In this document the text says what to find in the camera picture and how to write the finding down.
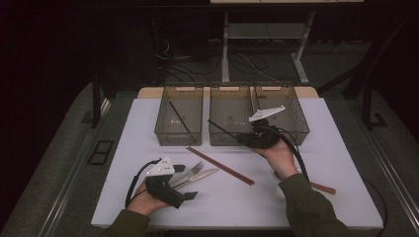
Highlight hand-held gripper cable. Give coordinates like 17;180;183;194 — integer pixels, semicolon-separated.
125;158;162;209
263;125;389;237

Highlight tangle of black floor cables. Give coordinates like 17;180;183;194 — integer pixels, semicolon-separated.
152;19;231;84

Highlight red chopstick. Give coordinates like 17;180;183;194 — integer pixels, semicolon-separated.
187;146;256;185

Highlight aluminium floor rail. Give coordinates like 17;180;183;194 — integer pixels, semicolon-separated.
365;127;419;228
39;131;97;237

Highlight person's right hand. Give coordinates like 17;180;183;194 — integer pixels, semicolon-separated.
251;139;299;181

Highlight right hand-held gripper cable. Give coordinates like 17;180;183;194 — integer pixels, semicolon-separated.
263;125;389;237

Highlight brown wooden chopsticks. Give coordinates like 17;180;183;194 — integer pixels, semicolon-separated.
186;147;254;187

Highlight white metal-legged desk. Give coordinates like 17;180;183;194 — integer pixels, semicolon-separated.
209;0;365;86

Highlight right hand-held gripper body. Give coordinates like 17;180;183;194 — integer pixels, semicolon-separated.
245;105;287;149

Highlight left hand-held gripper cable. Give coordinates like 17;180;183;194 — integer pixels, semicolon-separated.
125;158;162;209

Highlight brown wooden spoon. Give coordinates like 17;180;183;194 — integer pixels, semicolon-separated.
273;170;337;196

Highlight white floor cable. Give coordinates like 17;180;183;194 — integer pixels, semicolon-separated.
236;51;275;83

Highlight person's left hand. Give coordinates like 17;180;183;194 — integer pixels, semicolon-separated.
126;181;171;217

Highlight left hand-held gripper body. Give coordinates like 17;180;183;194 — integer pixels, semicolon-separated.
145;156;186;209

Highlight black rectangular floor frame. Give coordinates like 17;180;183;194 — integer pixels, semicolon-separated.
87;139;115;166

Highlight steel table knife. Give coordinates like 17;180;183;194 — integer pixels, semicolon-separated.
174;168;220;191

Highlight clear brown plastic bin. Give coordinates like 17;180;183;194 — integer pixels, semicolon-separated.
252;82;310;146
209;82;257;147
153;82;205;147

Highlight black metal stand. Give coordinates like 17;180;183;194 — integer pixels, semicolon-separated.
82;65;117;129
315;13;419;131

